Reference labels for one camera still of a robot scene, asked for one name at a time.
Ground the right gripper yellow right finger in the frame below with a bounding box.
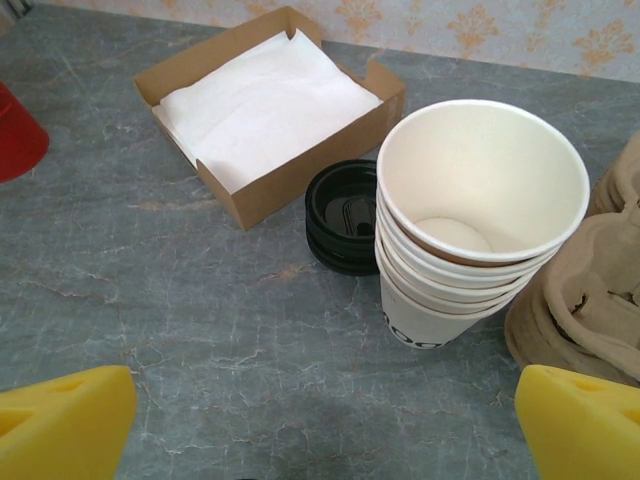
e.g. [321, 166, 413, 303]
[514, 364, 640, 480]

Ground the white paper cup stack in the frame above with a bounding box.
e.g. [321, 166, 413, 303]
[374, 98, 591, 354]

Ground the brown pulp cup carrier stack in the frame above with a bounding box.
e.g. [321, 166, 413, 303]
[503, 132, 640, 389]

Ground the white napkin stack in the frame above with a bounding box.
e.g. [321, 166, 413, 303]
[152, 27, 385, 199]

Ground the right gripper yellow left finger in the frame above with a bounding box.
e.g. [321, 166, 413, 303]
[0, 364, 137, 480]

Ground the brown cardboard box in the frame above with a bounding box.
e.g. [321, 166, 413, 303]
[132, 8, 406, 231]

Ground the black cup lid stack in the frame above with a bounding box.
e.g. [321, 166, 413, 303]
[305, 158, 381, 276]

